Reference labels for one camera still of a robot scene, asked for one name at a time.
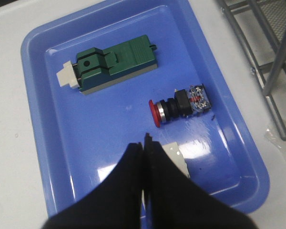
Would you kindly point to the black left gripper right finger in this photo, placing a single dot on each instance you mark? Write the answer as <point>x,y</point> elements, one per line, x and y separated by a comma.
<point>173,201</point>

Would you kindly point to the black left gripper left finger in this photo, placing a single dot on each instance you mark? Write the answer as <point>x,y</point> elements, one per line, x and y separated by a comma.
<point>113,204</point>

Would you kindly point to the red emergency stop button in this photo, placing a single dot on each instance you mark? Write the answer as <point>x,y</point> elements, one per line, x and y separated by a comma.
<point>186,102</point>

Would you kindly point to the white circuit breaker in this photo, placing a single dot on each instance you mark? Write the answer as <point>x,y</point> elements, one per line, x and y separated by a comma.
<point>174,153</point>

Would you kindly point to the blue plastic tray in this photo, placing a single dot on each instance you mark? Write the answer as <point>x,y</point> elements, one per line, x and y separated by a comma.
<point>80,138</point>

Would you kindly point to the clear tape piece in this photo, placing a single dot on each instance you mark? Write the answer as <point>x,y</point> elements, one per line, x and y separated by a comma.
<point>272,136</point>

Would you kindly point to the green electrical switch module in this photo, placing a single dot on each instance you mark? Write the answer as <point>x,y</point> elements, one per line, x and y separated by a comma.
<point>96,69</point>

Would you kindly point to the grey metal rack frame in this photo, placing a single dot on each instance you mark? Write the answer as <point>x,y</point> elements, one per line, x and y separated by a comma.
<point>260,28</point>

